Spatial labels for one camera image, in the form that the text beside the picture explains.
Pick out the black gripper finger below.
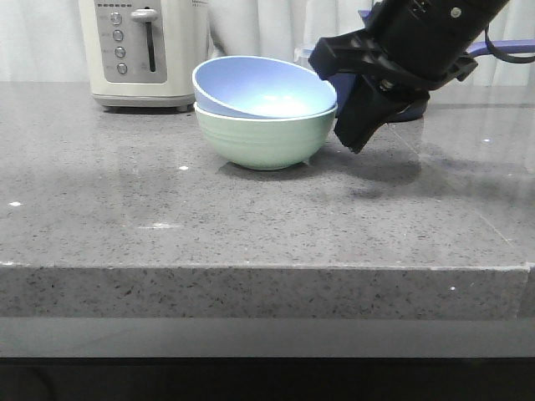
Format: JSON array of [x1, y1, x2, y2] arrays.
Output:
[[308, 29, 401, 80], [334, 76, 430, 154]]

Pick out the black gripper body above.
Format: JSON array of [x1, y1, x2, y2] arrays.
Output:
[[365, 0, 480, 91]]

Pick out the blue bowl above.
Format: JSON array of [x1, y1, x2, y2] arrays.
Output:
[[191, 55, 337, 119]]

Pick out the green bowl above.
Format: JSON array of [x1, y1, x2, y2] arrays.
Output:
[[194, 104, 337, 170]]

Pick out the dark blue saucepan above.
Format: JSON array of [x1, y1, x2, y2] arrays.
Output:
[[324, 39, 535, 124]]

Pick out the clear plastic container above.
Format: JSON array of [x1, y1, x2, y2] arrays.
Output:
[[293, 43, 313, 69]]

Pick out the cream toaster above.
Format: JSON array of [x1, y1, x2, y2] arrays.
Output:
[[79, 0, 210, 111]]

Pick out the black cable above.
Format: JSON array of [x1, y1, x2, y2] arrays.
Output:
[[484, 24, 535, 64]]

